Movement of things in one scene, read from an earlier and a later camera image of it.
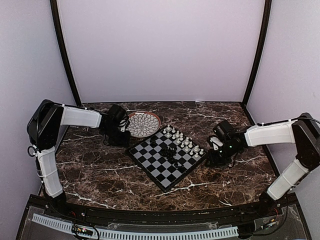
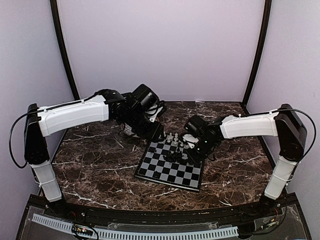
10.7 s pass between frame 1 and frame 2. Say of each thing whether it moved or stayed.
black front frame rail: stayed
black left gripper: moved
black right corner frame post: stayed
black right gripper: moved
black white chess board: moved
